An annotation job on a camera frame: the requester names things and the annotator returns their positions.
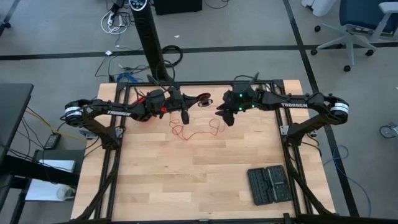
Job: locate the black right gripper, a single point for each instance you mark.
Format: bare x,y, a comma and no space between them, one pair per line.
237,101

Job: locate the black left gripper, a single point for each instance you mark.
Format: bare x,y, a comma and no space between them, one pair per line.
158,101

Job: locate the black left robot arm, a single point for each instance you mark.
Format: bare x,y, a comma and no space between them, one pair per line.
118,112

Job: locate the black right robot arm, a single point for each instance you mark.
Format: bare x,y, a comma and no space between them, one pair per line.
292,104

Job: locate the red tape tag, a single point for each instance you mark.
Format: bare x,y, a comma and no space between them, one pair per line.
163,109

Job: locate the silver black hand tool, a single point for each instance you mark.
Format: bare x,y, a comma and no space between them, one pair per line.
268,86

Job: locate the black tower fan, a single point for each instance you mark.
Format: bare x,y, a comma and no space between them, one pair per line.
149,37

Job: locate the black open tool case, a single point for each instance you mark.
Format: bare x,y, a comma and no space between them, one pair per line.
269,185

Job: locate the small white floor scrap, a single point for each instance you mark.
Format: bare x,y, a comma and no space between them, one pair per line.
108,53

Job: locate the black floor box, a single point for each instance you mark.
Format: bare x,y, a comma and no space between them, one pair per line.
177,6

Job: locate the black power adapter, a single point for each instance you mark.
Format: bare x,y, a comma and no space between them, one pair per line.
52,141

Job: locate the black side table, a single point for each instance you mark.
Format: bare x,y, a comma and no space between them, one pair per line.
56,154

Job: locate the white box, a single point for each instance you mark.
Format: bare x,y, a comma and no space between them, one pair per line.
53,165

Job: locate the clear plastic cup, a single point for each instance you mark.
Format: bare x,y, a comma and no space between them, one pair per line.
65,193

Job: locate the grey caster wheel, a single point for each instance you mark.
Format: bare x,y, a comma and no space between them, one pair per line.
388,130

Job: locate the blue grey office chair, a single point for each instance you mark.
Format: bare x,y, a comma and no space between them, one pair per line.
363,12

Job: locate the black desk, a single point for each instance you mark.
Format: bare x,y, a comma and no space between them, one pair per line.
12,109

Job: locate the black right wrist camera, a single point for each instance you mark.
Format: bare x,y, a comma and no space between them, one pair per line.
241,88

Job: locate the black frame clamp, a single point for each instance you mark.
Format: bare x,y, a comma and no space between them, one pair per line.
255,76

